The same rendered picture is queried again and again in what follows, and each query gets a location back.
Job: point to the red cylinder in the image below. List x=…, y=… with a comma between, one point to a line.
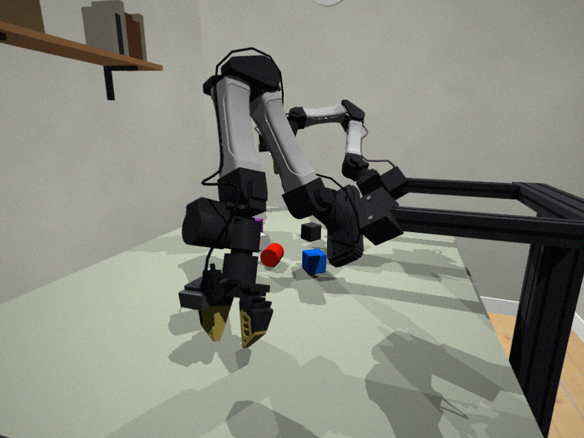
x=272, y=255

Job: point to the blue cube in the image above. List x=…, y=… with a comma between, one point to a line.
x=314, y=261

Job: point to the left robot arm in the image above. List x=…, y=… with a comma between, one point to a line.
x=305, y=194

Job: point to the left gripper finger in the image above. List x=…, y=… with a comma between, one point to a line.
x=247, y=337
x=214, y=321

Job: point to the white cylinder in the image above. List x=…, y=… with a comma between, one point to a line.
x=265, y=241

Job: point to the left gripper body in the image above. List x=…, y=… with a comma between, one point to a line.
x=244, y=267

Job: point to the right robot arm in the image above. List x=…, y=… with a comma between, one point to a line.
x=353, y=167

